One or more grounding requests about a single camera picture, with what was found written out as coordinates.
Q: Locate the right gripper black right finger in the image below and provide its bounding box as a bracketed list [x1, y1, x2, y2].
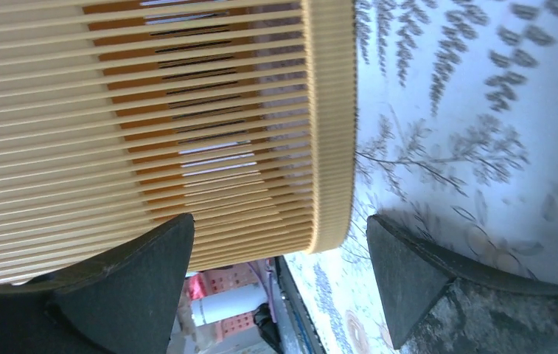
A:
[366, 215, 558, 353]

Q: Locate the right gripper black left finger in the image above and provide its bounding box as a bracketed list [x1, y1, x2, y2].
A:
[0, 214, 195, 353]

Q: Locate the yellow slatted waste basket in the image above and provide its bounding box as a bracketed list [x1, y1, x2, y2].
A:
[0, 1, 356, 284]

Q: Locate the floral patterned table mat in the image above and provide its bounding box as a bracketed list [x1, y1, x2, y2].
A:
[286, 1, 558, 353]

